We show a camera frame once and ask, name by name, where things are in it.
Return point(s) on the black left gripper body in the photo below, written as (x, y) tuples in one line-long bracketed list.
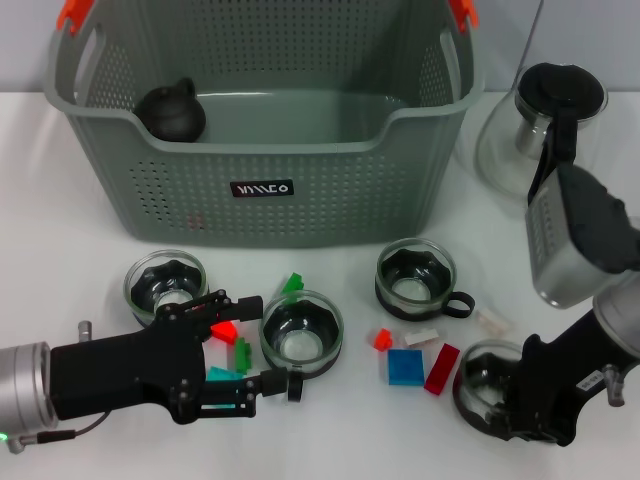
[(130, 370)]

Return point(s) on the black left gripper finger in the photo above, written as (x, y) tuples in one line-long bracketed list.
[(275, 382), (247, 307)]

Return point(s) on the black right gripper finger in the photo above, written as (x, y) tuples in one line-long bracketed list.
[(540, 436), (502, 412)]

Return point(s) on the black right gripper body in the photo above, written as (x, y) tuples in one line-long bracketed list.
[(555, 380)]

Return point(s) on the glass teacup black holder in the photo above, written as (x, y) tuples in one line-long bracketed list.
[(482, 370), (300, 345), (165, 280), (415, 290)]

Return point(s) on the clear whitish toy brick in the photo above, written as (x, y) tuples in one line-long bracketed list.
[(492, 322)]

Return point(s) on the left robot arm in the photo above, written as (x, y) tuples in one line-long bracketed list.
[(25, 385)]

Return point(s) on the grey perforated storage basket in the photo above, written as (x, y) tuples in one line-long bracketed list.
[(325, 200)]

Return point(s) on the red sloped toy brick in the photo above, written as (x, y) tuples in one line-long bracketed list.
[(225, 332)]

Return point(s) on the green toy brick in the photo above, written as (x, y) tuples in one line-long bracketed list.
[(291, 284), (244, 355)]

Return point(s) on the teal square toy plate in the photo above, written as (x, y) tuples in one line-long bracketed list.
[(220, 374)]

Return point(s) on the dark red long brick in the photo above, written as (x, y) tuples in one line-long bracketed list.
[(442, 370)]

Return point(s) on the blue square toy plate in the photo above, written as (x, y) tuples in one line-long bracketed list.
[(405, 367)]

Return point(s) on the white toy brick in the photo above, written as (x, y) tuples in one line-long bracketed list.
[(420, 337)]

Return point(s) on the small orange-red toy brick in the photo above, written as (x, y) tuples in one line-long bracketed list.
[(382, 341)]

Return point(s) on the dark clay teapot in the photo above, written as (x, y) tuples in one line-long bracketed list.
[(170, 115)]

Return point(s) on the glass teapot black lid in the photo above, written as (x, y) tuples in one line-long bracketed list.
[(560, 87)]

